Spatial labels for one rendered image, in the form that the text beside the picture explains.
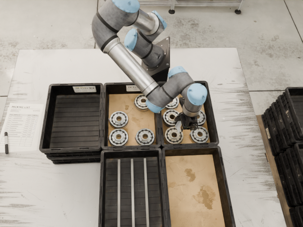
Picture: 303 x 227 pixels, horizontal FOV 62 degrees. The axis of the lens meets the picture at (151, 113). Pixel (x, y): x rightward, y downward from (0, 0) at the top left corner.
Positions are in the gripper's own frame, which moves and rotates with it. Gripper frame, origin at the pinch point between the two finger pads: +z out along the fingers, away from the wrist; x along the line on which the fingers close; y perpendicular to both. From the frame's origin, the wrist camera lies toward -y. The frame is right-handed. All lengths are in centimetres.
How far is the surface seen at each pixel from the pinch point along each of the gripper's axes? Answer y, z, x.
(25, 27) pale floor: -187, 97, -126
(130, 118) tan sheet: -14.8, 14.1, -25.1
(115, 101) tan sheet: -27.0, 14.1, -32.7
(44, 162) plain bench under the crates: 0, 27, -76
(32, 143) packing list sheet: -13, 27, -84
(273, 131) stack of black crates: -15, 71, 92
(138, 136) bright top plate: -1.9, 11.3, -22.4
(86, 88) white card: -34, 8, -48
